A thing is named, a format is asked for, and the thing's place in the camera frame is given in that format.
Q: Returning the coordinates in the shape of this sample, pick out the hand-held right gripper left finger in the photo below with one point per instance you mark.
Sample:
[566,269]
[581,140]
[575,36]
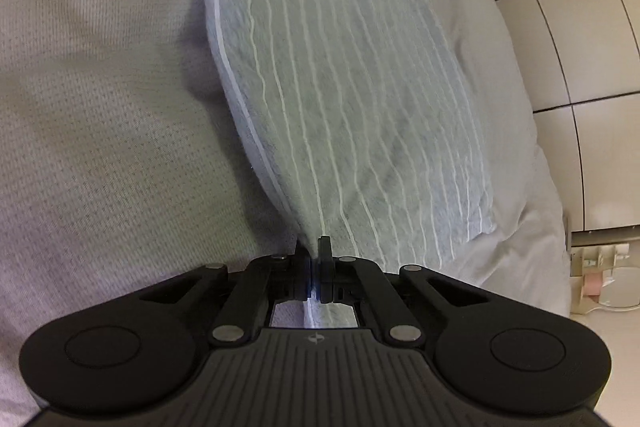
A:
[303,279]

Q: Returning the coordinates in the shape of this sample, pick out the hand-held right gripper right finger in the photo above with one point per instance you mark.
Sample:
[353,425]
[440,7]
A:
[324,279]

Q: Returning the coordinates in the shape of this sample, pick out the light blue striped shirt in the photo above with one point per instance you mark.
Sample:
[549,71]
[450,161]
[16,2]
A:
[350,82]

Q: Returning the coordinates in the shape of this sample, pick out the white bed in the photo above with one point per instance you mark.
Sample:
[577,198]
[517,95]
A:
[100,117]

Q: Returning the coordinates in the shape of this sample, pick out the white plastic stand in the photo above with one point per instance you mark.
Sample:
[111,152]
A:
[605,277]

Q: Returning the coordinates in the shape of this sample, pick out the white wardrobe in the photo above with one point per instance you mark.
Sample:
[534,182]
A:
[590,47]

